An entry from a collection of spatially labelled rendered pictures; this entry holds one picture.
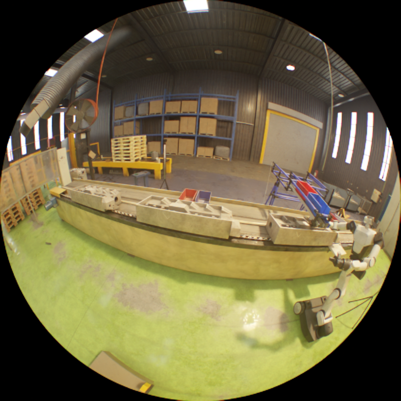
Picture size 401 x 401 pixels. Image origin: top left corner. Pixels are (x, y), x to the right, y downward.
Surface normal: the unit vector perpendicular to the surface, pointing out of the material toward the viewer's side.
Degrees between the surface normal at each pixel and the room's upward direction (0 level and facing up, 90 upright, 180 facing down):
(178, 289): 0
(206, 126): 90
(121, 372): 0
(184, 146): 90
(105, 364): 0
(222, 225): 80
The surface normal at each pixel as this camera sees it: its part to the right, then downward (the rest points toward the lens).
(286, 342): 0.07, -0.88
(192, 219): -0.15, 0.30
